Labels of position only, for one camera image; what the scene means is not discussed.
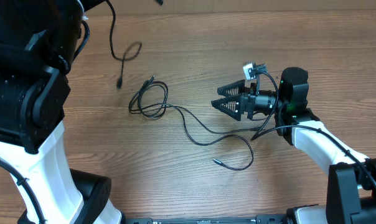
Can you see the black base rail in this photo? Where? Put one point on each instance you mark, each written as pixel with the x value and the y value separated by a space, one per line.
pixel 203 221

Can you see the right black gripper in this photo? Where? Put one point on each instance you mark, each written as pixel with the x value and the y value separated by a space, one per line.
pixel 242 101

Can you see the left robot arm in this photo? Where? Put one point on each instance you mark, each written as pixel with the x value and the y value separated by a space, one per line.
pixel 39 41

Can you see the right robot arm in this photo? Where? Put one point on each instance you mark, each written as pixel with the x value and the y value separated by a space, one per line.
pixel 351 186

